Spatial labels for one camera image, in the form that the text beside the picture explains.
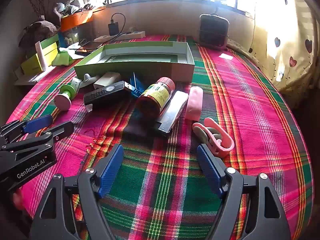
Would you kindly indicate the blue box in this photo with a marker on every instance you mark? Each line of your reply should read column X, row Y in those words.
column 65, row 40

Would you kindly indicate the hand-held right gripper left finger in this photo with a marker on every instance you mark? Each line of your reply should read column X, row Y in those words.
column 112, row 170

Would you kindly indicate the yellow green cardboard box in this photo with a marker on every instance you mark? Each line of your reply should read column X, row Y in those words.
column 31, row 63

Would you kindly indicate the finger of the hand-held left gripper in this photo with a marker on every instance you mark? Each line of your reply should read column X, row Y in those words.
column 37, row 123
column 61, row 128

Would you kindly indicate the green spool with pale disc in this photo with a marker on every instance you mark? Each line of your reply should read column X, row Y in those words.
column 66, row 95

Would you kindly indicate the black USB device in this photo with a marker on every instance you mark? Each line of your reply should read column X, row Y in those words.
column 105, row 95

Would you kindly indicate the white standing tube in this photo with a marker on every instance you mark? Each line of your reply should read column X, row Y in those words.
column 41, row 55

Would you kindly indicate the black glossy rectangular bar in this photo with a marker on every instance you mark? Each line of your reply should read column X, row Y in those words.
column 170, row 115

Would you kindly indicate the black charger adapter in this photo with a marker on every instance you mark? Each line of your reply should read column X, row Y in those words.
column 113, row 28

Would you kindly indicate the cream curtain with hearts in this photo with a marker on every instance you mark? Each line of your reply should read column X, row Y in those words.
column 287, row 42

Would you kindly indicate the checkered cloth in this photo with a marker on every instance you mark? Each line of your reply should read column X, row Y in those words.
column 40, row 30

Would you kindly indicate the blue USB tester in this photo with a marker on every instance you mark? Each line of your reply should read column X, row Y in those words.
column 137, row 86

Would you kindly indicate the black phone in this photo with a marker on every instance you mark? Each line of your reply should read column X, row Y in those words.
column 87, row 48

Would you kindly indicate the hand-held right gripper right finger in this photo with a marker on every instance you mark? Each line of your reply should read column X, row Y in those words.
column 210, row 170

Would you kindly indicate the white round toy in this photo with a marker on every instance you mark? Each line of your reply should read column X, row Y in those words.
column 88, row 80

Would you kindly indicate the brown medicine bottle red cap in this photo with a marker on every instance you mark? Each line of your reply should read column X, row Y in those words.
column 152, row 97

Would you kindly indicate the white power strip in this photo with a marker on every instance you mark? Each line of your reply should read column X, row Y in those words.
column 135, row 34

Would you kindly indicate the white power plug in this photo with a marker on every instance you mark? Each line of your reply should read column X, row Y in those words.
column 132, row 30

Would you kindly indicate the pink plastic clip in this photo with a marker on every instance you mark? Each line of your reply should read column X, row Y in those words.
column 222, row 145

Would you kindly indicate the dry twig branches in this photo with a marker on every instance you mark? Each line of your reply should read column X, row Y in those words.
column 37, row 5

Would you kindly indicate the white charger adapter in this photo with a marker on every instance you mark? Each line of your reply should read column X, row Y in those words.
column 107, row 80

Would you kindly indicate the pink silicone case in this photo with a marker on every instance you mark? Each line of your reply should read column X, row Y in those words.
column 194, row 102

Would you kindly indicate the plaid blanket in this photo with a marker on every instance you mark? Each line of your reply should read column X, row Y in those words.
column 250, row 105

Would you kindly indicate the person's left hand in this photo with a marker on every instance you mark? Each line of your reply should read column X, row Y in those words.
column 18, row 200

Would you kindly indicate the small grey desk fan heater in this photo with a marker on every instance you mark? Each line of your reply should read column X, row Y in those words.
column 213, row 31

